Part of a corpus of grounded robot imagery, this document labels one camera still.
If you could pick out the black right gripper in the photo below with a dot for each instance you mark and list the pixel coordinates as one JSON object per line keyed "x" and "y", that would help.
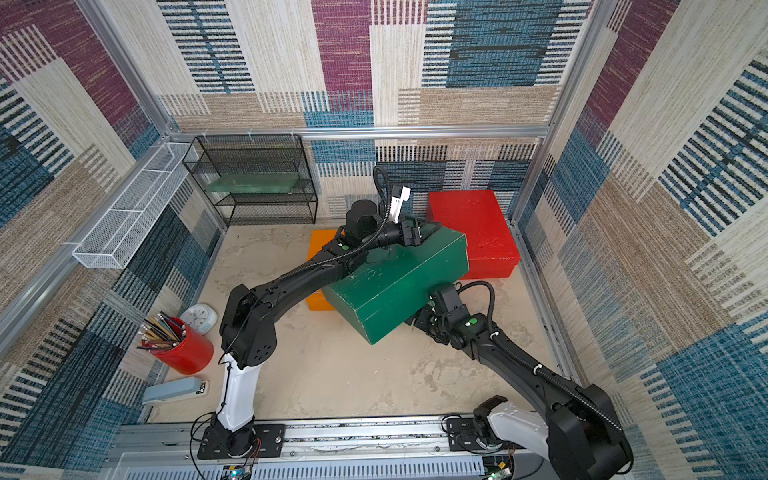
{"x": 424, "y": 318}

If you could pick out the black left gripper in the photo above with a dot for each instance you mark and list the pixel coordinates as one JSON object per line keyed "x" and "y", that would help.
{"x": 416, "y": 236}

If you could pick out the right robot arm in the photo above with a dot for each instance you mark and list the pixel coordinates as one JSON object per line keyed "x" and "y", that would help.
{"x": 575, "y": 429}

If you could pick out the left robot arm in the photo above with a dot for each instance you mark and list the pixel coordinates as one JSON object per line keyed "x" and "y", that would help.
{"x": 247, "y": 328}

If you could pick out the green plastic case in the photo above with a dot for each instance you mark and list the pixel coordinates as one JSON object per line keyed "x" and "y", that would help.
{"x": 254, "y": 183}

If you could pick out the white round device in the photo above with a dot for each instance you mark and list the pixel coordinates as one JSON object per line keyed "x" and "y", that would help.
{"x": 201, "y": 317}

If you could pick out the red pencil cup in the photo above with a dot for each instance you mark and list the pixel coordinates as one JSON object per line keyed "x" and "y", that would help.
{"x": 190, "y": 356}

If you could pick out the grey blue stapler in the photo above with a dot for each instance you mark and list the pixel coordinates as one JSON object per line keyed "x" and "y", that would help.
{"x": 177, "y": 390}

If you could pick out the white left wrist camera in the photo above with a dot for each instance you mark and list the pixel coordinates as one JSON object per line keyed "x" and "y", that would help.
{"x": 398, "y": 196}

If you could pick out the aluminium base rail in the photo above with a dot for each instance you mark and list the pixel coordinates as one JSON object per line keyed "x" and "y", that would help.
{"x": 399, "y": 447}

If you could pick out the black wire mesh shelf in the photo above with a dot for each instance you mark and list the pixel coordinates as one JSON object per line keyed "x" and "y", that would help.
{"x": 212, "y": 156}

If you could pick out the white wire mesh basket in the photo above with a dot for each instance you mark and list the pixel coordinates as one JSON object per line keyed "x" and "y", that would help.
{"x": 116, "y": 237}

